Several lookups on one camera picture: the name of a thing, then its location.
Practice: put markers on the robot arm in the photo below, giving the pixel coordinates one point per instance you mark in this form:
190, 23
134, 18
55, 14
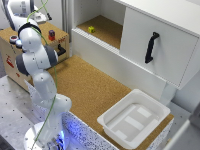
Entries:
43, 83

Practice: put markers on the white cabinet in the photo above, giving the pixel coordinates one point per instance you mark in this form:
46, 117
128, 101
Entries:
100, 56

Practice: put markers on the yellow block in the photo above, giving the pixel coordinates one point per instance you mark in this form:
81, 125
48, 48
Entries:
91, 29

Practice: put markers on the white plastic box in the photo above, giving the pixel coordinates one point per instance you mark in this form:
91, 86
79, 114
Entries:
133, 121

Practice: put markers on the white sliding door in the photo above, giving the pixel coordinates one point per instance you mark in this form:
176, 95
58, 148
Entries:
166, 50

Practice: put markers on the red button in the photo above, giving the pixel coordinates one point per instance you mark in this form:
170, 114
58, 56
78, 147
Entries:
13, 38

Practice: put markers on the wooden drawer box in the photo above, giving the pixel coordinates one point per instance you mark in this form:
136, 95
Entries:
6, 50

